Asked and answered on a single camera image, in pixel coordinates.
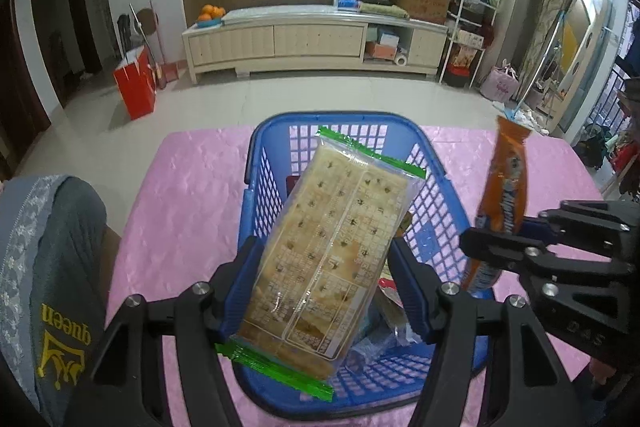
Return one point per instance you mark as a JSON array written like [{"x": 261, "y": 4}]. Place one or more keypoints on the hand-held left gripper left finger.
[{"x": 245, "y": 287}]

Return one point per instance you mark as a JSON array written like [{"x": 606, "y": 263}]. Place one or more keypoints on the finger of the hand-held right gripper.
[
  {"x": 487, "y": 244},
  {"x": 542, "y": 229}
]

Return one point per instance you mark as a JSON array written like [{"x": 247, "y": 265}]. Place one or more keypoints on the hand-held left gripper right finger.
[{"x": 410, "y": 292}]

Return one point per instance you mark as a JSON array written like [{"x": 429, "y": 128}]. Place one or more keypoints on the orange snack packet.
[{"x": 505, "y": 187}]

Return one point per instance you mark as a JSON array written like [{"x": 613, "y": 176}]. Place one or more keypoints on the translucent blue wafer packet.
[{"x": 367, "y": 349}]

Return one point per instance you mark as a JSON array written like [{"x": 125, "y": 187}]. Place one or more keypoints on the large green-edged cracker pack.
[{"x": 320, "y": 247}]

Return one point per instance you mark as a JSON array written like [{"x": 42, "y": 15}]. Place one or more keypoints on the blue plastic basket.
[{"x": 280, "y": 142}]

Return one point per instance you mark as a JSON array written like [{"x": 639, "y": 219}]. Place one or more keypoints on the person's right hand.
[{"x": 602, "y": 372}]

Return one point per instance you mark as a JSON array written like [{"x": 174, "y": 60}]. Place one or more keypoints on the red silver snack pouch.
[{"x": 386, "y": 283}]

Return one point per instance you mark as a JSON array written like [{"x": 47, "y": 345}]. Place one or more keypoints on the pink tablecloth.
[{"x": 190, "y": 187}]

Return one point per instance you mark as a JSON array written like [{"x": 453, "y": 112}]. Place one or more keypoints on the pink gift bag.
[{"x": 500, "y": 87}]

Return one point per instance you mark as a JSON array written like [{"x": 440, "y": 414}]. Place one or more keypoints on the red printed box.
[{"x": 462, "y": 59}]

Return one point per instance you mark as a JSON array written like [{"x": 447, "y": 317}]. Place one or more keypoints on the grey cushion with queen text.
[{"x": 50, "y": 282}]

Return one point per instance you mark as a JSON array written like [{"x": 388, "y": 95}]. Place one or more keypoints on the cream carton box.
[{"x": 470, "y": 39}]

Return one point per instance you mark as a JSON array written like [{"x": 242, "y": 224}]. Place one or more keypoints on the white paper roll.
[{"x": 401, "y": 58}]

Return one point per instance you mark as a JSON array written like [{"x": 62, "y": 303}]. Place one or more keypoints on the orange box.
[{"x": 385, "y": 51}]

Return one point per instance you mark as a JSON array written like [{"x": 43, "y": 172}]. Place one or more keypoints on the red paper bag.
[{"x": 135, "y": 87}]

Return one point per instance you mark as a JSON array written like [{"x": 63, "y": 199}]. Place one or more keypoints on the white metal rack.
[{"x": 470, "y": 7}]

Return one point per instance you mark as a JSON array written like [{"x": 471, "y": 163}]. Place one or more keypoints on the brown cardboard box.
[{"x": 420, "y": 4}]

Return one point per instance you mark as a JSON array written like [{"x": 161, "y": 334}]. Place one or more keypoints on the green folded cushion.
[{"x": 382, "y": 11}]

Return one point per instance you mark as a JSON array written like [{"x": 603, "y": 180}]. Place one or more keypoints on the cream TV cabinet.
[{"x": 320, "y": 39}]

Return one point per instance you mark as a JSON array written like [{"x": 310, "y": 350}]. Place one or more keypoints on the blue plate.
[{"x": 207, "y": 23}]

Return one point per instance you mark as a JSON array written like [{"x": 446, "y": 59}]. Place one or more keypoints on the pile of oranges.
[{"x": 211, "y": 12}]

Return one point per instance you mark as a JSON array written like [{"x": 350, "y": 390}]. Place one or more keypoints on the dark wooden door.
[{"x": 55, "y": 17}]

